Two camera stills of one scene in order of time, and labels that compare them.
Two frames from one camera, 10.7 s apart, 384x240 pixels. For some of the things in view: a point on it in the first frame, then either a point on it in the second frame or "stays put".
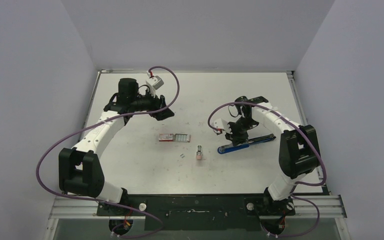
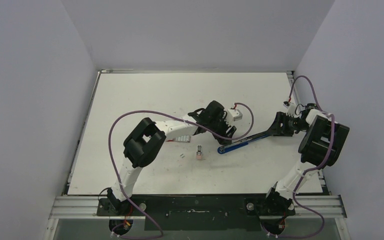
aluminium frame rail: (306, 206) stays put
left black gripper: (156, 103) to (230, 131)
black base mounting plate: (198, 212) stays put
